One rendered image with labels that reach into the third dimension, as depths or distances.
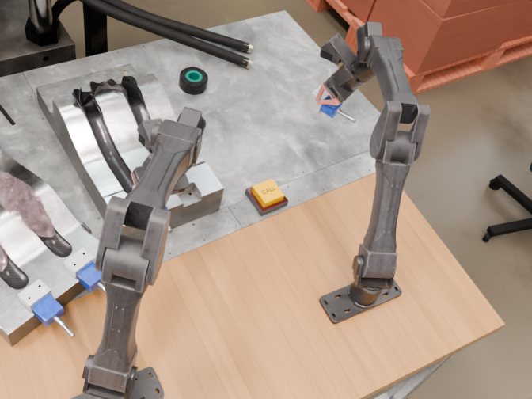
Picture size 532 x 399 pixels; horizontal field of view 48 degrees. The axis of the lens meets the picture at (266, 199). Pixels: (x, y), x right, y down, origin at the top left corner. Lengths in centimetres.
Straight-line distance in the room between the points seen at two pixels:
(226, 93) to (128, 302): 92
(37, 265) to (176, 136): 45
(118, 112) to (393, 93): 65
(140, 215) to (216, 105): 83
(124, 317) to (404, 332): 69
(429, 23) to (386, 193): 184
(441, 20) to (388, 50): 162
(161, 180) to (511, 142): 258
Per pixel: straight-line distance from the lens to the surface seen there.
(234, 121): 168
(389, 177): 127
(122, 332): 102
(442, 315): 149
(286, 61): 191
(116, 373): 109
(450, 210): 284
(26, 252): 134
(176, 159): 100
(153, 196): 92
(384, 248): 131
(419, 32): 309
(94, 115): 149
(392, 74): 132
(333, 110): 158
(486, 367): 249
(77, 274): 129
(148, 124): 120
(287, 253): 144
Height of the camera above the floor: 198
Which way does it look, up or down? 51 degrees down
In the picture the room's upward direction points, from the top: 17 degrees clockwise
